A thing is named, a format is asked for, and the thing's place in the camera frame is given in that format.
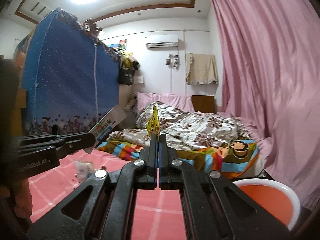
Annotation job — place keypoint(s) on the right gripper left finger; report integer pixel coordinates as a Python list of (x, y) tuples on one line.
[(103, 206)]

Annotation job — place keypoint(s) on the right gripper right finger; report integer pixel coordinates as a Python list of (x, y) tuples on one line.
[(213, 206)]

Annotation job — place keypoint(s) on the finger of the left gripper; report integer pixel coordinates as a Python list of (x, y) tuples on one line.
[(73, 142), (32, 144)]

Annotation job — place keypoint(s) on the yellow snack wrapper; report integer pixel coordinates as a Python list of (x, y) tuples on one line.
[(153, 126)]

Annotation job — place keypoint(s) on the orange plastic trash bin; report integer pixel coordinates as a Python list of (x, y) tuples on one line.
[(278, 199)]

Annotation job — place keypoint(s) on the pink checked blanket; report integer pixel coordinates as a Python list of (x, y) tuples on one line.
[(158, 213)]

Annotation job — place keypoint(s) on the colourful cartoon bedsheet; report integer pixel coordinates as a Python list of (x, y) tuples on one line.
[(233, 161)]

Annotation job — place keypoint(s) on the blue fabric wardrobe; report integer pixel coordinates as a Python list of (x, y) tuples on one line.
[(71, 80)]

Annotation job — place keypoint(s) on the black hanging bag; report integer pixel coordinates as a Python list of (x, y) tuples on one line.
[(126, 75)]

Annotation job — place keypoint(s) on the floral white brown duvet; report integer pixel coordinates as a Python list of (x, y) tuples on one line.
[(184, 130)]

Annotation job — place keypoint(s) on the brown wooden headboard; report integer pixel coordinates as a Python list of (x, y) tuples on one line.
[(204, 103)]

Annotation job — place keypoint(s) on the pink pillow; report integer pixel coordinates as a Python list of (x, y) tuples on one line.
[(182, 102)]

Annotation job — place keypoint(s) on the brown hat on wardrobe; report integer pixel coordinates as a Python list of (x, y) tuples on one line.
[(91, 29)]

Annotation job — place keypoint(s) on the white air conditioner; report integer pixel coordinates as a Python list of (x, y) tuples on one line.
[(161, 43)]

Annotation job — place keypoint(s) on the beige hanging towel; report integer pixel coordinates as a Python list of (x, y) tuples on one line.
[(200, 69)]

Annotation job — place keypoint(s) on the pink curtain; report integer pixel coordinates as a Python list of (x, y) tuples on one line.
[(270, 53)]

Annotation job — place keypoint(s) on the wall socket with chargers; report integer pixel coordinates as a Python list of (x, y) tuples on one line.
[(173, 61)]

